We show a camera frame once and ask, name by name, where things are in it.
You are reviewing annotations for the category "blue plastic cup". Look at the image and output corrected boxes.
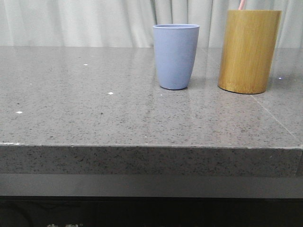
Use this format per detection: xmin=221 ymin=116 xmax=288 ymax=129
xmin=153 ymin=24 xmax=200 ymax=90

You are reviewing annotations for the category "white curtain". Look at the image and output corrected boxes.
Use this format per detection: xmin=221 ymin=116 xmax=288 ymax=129
xmin=0 ymin=0 xmax=303 ymax=49

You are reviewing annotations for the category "bamboo cylinder holder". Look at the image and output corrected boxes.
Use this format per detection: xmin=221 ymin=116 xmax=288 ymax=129
xmin=218 ymin=10 xmax=282 ymax=94

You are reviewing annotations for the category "pink chopstick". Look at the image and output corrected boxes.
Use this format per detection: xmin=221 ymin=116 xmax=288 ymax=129
xmin=238 ymin=0 xmax=246 ymax=10

